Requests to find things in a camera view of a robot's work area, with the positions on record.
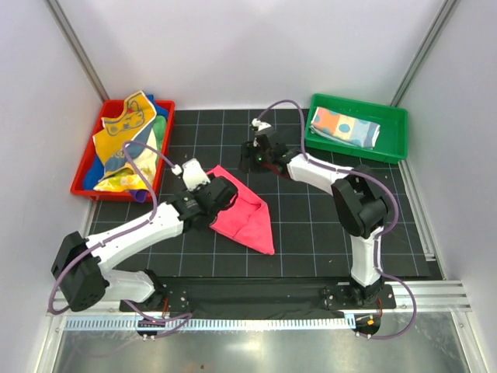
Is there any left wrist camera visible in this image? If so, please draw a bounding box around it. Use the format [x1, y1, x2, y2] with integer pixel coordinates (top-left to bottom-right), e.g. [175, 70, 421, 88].
[171, 158, 210, 191]

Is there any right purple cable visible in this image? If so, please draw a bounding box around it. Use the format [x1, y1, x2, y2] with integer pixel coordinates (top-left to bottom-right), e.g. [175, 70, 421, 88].
[255, 99, 419, 341]

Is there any aluminium corner post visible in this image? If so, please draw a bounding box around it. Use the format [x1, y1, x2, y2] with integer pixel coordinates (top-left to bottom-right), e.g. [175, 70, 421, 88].
[390, 0, 461, 107]
[43, 0, 109, 102]

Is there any left aluminium corner post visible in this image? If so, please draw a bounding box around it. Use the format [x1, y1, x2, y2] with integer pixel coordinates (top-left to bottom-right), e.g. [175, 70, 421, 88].
[43, 0, 109, 102]

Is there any polka dot striped towel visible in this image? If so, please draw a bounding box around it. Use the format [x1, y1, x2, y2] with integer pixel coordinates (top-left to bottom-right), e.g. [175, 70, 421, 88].
[310, 107, 381, 149]

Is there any purple cable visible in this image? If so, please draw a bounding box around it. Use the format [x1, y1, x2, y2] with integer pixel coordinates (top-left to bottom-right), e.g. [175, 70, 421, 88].
[47, 140, 193, 341]
[255, 99, 419, 341]

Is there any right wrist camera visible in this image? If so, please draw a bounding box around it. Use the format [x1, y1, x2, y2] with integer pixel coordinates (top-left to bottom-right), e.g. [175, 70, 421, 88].
[251, 118, 274, 138]

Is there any green towel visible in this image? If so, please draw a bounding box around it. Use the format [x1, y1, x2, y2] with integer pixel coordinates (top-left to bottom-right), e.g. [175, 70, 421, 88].
[152, 115, 168, 148]

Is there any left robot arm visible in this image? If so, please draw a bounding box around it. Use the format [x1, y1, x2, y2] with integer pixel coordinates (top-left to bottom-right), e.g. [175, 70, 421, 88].
[51, 176, 238, 312]

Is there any aluminium frame rail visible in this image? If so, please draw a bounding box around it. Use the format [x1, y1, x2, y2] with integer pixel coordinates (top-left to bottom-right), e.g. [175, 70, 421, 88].
[49, 281, 471, 314]

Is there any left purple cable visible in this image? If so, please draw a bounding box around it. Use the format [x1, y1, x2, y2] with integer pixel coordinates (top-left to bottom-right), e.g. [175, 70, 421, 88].
[47, 140, 193, 341]

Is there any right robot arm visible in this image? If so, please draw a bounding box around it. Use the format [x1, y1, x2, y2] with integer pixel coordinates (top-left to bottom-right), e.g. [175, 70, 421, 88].
[238, 135, 389, 308]

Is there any cream towel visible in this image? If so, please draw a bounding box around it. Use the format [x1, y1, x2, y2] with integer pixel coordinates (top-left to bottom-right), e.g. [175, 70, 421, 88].
[127, 131, 160, 183]

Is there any right aluminium corner post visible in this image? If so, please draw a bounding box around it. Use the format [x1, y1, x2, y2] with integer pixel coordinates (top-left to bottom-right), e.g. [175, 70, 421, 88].
[390, 0, 461, 107]

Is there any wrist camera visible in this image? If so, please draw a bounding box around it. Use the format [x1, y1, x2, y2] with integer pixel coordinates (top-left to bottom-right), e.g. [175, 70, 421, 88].
[251, 118, 274, 138]
[171, 158, 210, 191]

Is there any yellow and blue towel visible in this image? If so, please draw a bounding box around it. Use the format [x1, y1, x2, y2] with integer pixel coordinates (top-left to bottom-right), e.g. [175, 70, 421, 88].
[93, 91, 157, 177]

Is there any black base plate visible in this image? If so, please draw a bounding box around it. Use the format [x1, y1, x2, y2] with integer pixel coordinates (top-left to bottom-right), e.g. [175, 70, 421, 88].
[135, 277, 396, 320]

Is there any black grid mat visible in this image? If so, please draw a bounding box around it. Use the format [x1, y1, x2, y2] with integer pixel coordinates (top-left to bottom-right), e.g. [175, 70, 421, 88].
[83, 109, 443, 280]

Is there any slotted cable duct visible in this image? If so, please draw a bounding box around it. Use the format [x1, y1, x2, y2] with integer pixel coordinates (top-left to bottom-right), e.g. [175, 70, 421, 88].
[64, 315, 356, 333]

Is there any pink towel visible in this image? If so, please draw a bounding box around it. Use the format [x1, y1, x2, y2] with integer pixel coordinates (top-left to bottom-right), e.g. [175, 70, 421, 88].
[207, 166, 275, 256]

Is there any red plastic bin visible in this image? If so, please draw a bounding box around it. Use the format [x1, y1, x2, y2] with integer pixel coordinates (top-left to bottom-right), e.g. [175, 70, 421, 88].
[70, 95, 175, 203]

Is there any green plastic bin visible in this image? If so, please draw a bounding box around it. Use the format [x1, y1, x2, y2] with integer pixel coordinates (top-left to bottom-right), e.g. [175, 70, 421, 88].
[304, 93, 408, 164]

